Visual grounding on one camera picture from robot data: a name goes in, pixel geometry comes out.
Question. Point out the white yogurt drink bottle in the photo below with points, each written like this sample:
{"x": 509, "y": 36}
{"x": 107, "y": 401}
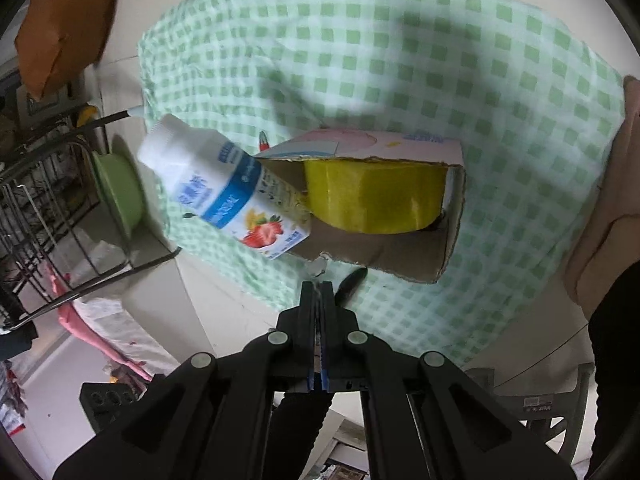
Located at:
{"x": 225, "y": 185}

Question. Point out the black block with holes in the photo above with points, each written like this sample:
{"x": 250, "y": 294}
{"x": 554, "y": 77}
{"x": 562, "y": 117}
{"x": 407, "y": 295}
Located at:
{"x": 107, "y": 400}

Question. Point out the yellow tape roll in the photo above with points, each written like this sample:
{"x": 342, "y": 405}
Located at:
{"x": 370, "y": 195}

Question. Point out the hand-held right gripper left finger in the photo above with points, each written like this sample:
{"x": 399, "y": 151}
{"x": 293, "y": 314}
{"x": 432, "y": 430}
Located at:
{"x": 307, "y": 320}

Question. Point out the small black object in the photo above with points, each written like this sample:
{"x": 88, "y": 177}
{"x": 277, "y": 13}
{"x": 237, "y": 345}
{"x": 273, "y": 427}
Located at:
{"x": 352, "y": 280}

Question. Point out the green checkered cloth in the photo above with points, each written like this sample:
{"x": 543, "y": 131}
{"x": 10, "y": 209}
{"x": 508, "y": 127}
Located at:
{"x": 400, "y": 60}

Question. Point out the dark cloth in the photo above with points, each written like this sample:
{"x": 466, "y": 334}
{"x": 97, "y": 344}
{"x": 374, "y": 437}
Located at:
{"x": 300, "y": 430}

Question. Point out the pink cardboard box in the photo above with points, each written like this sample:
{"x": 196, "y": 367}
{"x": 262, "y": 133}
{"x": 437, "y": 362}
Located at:
{"x": 380, "y": 260}

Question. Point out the grey plastic stool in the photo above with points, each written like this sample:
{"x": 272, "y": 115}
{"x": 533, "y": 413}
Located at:
{"x": 540, "y": 400}

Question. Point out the pink slipper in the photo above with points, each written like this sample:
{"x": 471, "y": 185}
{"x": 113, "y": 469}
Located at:
{"x": 615, "y": 185}

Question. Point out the pink fabric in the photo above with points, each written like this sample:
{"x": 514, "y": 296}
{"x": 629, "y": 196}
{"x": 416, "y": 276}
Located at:
{"x": 75, "y": 320}

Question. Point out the green plastic basin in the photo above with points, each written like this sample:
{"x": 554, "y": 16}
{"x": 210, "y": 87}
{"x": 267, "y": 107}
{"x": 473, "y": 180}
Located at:
{"x": 122, "y": 195}

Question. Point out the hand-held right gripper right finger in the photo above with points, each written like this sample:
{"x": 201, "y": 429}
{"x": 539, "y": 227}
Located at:
{"x": 327, "y": 320}

